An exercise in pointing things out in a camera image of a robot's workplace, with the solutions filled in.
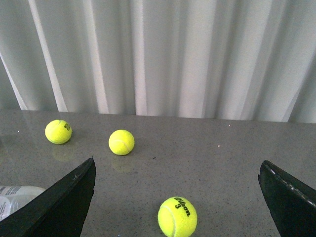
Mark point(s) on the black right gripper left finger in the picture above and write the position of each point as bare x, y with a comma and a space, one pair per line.
60, 211

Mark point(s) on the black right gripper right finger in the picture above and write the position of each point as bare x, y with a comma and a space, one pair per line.
292, 203

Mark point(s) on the clear Wilson tennis ball can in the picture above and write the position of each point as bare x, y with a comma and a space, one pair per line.
12, 198

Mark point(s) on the yellow tennis ball far left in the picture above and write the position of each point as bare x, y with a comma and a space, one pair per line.
58, 132

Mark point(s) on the yellow tennis ball middle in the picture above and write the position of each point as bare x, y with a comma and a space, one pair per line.
121, 142

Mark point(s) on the yellow Wilson 3 tennis ball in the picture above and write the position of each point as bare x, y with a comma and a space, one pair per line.
177, 217

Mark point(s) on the white pleated curtain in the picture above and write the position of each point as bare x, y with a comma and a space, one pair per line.
221, 59

